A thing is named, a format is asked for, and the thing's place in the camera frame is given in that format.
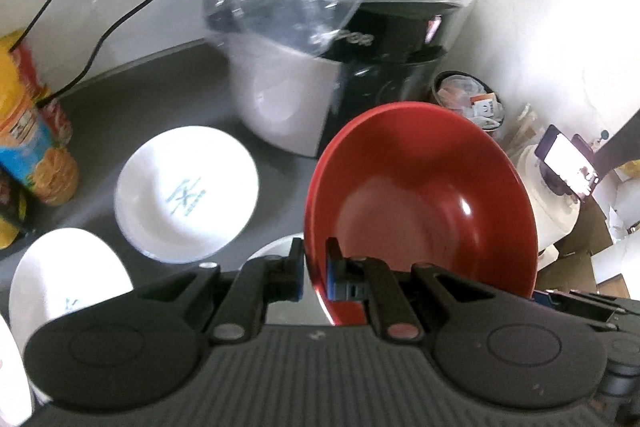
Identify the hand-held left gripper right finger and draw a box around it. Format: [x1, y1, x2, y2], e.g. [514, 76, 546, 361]
[325, 237, 521, 340]

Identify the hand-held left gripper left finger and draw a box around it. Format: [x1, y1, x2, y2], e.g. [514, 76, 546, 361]
[135, 237, 306, 343]

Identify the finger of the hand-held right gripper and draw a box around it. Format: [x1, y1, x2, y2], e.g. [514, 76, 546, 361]
[532, 289, 640, 333]

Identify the white speckled bowl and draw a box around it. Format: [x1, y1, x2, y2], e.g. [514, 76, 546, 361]
[245, 233, 336, 328]

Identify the red and black bowl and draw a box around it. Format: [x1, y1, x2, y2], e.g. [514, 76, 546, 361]
[305, 103, 540, 328]

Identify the white plate with logo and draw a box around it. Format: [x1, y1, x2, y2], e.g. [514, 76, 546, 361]
[8, 228, 135, 408]
[114, 125, 261, 264]

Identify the white appliance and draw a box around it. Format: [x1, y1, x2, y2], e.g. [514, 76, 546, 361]
[515, 144, 586, 258]

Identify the smartphone on holder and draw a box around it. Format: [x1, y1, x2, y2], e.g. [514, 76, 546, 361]
[535, 124, 601, 200]

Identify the black and silver rice cooker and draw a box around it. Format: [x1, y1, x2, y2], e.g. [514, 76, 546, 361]
[202, 0, 461, 158]

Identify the round trash bin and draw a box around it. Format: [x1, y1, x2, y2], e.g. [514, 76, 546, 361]
[432, 71, 506, 132]

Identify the orange juice bottle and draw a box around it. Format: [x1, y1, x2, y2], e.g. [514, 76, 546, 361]
[0, 29, 81, 208]

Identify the black power cord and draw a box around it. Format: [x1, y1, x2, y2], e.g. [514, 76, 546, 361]
[5, 0, 188, 105]

